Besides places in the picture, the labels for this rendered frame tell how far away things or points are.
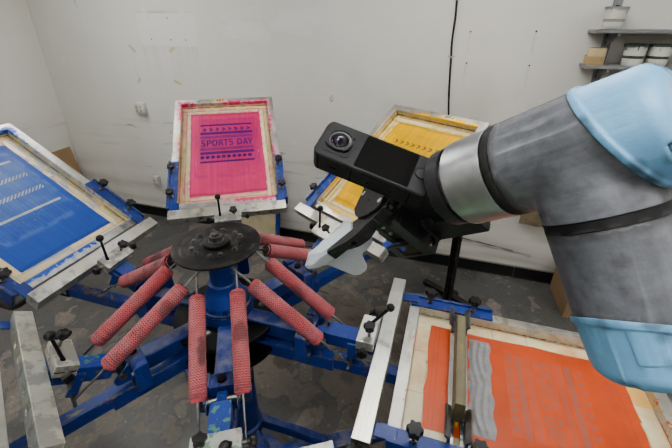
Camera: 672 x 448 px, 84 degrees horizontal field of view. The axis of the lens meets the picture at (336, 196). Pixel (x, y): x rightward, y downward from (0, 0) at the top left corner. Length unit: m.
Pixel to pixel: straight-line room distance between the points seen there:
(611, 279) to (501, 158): 0.10
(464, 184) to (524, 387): 1.19
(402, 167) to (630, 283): 0.18
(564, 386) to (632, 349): 1.22
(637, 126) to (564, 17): 2.72
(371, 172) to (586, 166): 0.16
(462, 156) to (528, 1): 2.65
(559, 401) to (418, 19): 2.37
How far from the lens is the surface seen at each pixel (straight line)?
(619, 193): 0.27
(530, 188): 0.29
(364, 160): 0.34
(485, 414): 1.34
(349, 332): 1.35
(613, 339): 0.30
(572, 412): 1.46
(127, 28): 4.09
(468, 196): 0.31
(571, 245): 0.28
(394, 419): 1.23
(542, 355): 1.57
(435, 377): 1.38
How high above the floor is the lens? 2.01
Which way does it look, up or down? 26 degrees down
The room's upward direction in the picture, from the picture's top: straight up
